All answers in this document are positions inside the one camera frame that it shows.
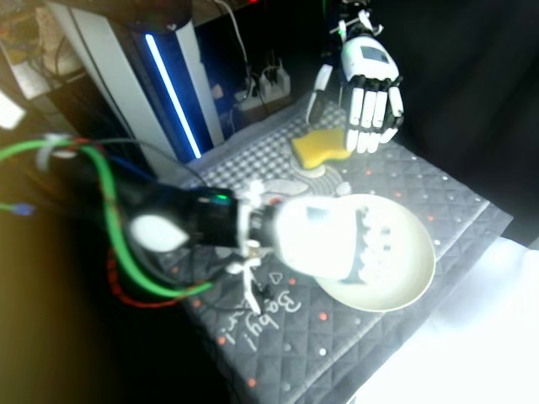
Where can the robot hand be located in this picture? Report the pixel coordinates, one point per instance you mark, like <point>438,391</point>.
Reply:
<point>366,54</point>
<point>320,235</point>

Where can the yellow and green sponge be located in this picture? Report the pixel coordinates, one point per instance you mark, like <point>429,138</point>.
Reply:
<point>316,151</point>

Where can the white power strip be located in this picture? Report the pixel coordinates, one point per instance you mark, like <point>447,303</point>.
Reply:
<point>273,84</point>

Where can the cream round plate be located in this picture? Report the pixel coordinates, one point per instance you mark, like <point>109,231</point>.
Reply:
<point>404,290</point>

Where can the grey quilt with bear print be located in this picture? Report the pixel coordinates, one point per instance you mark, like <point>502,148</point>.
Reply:
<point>337,345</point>

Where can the black backdrop cloth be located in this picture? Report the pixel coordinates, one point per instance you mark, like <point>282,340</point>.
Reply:
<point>471,105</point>

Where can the white column with blue light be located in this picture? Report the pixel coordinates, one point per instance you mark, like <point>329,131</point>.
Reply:
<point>109,63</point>

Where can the white flat box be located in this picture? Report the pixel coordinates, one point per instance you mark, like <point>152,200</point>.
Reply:
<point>9,110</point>

